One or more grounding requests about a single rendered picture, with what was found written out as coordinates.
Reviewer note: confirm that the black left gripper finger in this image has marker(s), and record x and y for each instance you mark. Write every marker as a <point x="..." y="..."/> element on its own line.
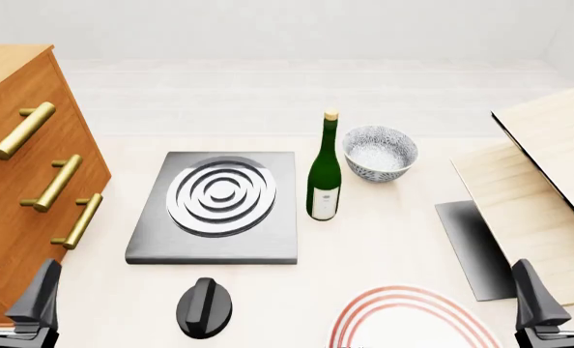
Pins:
<point x="38" y="301"/>

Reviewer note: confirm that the flat grey stove plate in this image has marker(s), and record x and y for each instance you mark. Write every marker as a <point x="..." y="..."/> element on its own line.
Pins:
<point x="152" y="232"/>

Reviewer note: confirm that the round black stove knob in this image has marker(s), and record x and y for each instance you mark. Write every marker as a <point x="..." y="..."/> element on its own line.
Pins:
<point x="204" y="308"/>

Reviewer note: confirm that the white plate with red rings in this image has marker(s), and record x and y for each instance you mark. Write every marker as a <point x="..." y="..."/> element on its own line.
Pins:
<point x="408" y="319"/>

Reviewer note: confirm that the patterned white bowl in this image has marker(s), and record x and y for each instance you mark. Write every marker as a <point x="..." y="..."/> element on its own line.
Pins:
<point x="380" y="156"/>

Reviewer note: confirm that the green wine bottle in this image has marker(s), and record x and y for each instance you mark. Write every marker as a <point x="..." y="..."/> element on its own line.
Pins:
<point x="324" y="174"/>

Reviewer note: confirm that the wooden cabinet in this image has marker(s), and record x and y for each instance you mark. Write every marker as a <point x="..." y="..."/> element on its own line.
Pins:
<point x="36" y="108"/>

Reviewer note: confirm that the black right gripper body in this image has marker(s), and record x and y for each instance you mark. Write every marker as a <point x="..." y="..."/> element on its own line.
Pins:
<point x="557" y="339"/>

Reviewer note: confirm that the pale wooden box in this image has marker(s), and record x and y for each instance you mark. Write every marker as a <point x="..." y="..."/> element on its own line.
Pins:
<point x="533" y="203"/>

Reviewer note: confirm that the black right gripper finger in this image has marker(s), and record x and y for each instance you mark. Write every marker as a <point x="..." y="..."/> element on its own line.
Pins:
<point x="536" y="304"/>

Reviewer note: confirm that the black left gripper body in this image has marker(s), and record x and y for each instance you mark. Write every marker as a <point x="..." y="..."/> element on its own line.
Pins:
<point x="7" y="339"/>

